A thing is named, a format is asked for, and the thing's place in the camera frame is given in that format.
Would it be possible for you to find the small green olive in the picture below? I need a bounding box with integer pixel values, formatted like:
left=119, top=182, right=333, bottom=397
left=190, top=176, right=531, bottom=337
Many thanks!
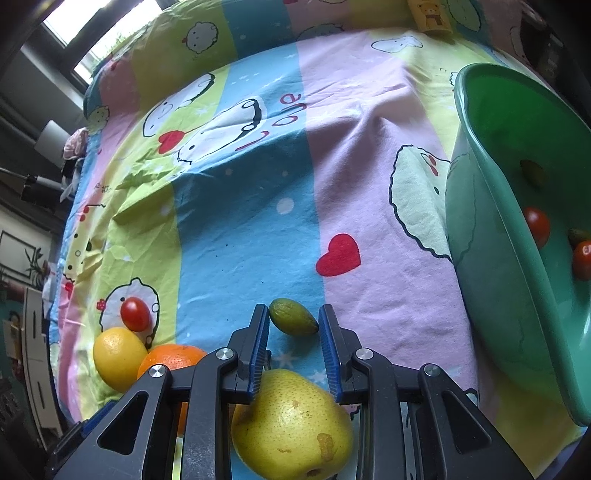
left=269, top=298, right=318, bottom=337

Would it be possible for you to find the yellow lemon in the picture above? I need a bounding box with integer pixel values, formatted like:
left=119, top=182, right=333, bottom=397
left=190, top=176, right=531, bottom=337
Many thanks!
left=93, top=327, right=147, bottom=393

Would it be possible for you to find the red cherry tomato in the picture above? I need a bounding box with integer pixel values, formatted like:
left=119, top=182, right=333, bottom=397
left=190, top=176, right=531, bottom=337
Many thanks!
left=523, top=207, right=551, bottom=249

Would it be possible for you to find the green plastic bowl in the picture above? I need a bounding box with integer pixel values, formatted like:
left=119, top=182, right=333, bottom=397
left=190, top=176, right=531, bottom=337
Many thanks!
left=445, top=64, right=590, bottom=426

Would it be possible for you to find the green olive fruit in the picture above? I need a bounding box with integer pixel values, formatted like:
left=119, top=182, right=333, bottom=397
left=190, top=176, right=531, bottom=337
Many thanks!
left=520, top=159, right=548, bottom=190

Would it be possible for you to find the orange fruit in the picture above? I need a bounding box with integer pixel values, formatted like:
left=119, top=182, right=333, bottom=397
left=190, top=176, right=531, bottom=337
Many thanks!
left=136, top=343, right=209, bottom=437

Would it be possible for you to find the yellow pear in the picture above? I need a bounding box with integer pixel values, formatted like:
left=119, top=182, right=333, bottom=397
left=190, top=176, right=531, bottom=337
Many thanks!
left=230, top=369, right=355, bottom=479

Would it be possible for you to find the colourful cartoon bed sheet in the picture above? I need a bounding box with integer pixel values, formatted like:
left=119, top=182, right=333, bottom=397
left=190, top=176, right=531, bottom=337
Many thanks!
left=49, top=1, right=583, bottom=475

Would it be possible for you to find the pink crumpled cloth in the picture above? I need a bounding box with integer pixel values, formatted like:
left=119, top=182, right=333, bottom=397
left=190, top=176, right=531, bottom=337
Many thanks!
left=62, top=127, right=89, bottom=161

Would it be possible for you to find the white lamp shade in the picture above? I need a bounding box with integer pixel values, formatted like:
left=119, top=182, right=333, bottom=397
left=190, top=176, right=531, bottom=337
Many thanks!
left=34, top=120, right=70, bottom=168

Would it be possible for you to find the yellow bear bottle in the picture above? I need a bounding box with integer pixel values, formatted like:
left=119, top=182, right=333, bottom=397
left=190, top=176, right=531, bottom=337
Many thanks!
left=407, top=0, right=453, bottom=34

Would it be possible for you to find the dark window frame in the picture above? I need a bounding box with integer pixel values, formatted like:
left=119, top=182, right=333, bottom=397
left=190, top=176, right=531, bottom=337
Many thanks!
left=18, top=0, right=175, bottom=91

